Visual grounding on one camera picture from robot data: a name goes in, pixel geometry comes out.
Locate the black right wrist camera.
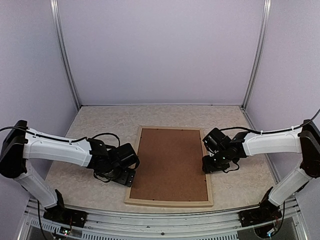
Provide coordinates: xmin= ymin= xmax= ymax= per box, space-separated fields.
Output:
xmin=202 ymin=127 xmax=231 ymax=153

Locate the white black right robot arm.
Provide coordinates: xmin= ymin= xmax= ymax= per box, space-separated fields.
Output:
xmin=202 ymin=119 xmax=320 ymax=222

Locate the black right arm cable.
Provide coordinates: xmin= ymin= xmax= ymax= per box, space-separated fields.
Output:
xmin=219 ymin=107 xmax=320 ymax=136

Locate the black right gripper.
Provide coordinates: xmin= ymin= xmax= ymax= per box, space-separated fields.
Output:
xmin=202 ymin=149 xmax=231 ymax=174

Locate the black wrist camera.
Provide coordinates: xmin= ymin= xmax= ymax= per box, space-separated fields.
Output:
xmin=202 ymin=127 xmax=231 ymax=153
xmin=115 ymin=143 xmax=140 ymax=170

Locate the aluminium enclosure post right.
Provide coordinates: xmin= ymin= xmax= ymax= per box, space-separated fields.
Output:
xmin=239 ymin=0 xmax=273 ymax=111

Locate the aluminium enclosure post left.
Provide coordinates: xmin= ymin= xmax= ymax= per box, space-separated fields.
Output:
xmin=49 ymin=0 xmax=82 ymax=108

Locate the aluminium front rail base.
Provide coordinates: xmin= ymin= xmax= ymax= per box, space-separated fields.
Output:
xmin=16 ymin=197 xmax=308 ymax=240

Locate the aluminium enclosure post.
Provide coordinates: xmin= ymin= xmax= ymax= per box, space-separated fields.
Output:
xmin=49 ymin=0 xmax=82 ymax=108
xmin=239 ymin=0 xmax=273 ymax=111

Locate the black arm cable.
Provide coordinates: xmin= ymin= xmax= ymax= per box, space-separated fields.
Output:
xmin=0 ymin=126 xmax=121 ymax=151
xmin=219 ymin=107 xmax=320 ymax=136

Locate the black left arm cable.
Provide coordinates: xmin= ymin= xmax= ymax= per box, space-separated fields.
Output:
xmin=0 ymin=126 xmax=121 ymax=151

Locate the brown hardboard backing panel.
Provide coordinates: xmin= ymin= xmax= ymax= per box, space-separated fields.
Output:
xmin=128 ymin=127 xmax=209 ymax=202

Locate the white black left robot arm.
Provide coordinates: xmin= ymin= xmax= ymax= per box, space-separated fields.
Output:
xmin=0 ymin=120 xmax=140 ymax=223

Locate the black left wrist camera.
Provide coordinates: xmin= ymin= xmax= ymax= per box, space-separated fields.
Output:
xmin=115 ymin=143 xmax=140 ymax=170

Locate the light wooden picture frame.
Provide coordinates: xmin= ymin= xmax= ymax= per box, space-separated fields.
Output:
xmin=123 ymin=125 xmax=215 ymax=208

